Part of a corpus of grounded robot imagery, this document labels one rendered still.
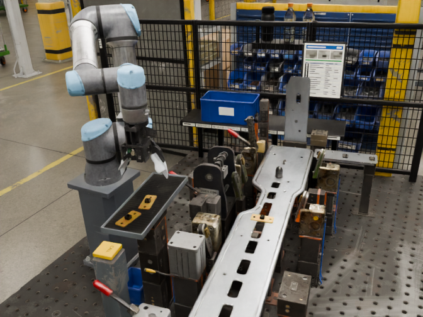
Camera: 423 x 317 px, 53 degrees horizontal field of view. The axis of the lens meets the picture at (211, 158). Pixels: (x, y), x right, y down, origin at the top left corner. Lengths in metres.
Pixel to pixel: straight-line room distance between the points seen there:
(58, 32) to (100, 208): 7.47
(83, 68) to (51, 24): 7.65
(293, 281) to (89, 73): 0.85
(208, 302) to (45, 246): 2.26
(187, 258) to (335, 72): 1.43
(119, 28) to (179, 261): 0.84
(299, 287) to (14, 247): 2.55
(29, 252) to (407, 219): 2.48
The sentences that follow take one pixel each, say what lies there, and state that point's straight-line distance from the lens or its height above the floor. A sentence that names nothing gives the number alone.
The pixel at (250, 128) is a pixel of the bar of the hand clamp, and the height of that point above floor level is 1.17.
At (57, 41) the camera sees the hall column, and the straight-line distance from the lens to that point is 9.03.
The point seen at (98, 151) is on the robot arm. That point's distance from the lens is 1.64.
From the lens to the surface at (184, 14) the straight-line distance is 3.59.
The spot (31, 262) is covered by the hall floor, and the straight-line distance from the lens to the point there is 3.28.
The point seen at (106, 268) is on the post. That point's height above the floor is 1.12.
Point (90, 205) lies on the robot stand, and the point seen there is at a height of 1.02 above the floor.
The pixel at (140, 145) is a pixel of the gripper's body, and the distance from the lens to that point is 1.27.
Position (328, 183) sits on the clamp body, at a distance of 1.93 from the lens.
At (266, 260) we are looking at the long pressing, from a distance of 1.41.
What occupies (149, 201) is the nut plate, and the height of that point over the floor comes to 1.17.
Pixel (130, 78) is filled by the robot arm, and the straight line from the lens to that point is 1.20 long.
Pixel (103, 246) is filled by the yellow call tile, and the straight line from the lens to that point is 1.26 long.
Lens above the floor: 1.90
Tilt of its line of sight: 26 degrees down
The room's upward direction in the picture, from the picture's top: 2 degrees counter-clockwise
